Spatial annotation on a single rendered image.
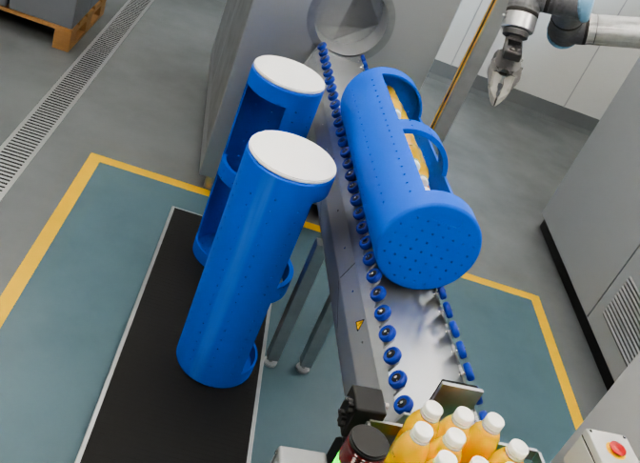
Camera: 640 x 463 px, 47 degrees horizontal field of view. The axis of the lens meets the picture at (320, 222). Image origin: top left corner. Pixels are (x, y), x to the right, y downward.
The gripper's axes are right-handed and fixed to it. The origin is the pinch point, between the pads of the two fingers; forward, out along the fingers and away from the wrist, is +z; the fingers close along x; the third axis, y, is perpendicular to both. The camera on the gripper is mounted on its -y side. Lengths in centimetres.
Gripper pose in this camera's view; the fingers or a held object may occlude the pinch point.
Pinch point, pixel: (495, 101)
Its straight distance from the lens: 210.9
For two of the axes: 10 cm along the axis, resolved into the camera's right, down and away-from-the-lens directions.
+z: -2.9, 9.6, 0.6
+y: 0.7, -0.4, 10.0
